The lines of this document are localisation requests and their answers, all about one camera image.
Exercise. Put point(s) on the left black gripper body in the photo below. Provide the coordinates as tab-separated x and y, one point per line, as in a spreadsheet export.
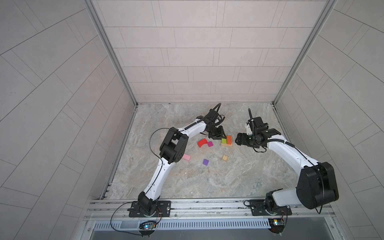
214	132

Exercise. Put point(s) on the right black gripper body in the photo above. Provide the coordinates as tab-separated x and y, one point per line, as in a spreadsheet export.
249	140

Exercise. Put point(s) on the red wood block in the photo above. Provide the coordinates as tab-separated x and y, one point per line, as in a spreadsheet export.
202	142

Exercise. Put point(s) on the orange wood block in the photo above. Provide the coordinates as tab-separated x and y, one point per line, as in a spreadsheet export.
229	141

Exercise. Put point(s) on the pink wood block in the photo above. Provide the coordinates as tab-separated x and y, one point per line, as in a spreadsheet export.
186	157

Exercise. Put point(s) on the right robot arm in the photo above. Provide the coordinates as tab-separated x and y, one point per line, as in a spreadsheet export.
317	184

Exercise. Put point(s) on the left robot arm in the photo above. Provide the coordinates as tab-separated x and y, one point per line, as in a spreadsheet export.
172	150

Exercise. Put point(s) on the right circuit board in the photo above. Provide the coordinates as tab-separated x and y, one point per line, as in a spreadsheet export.
277	222

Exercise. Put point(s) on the circuit board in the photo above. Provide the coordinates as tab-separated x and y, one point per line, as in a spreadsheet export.
277	222
148	225

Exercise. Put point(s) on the left circuit board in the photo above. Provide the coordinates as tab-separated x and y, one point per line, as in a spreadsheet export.
148	225

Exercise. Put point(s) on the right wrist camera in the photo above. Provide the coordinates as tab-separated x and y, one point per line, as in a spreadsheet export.
248	130

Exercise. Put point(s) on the aluminium mounting rail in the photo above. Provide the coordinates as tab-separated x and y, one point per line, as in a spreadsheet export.
216	208

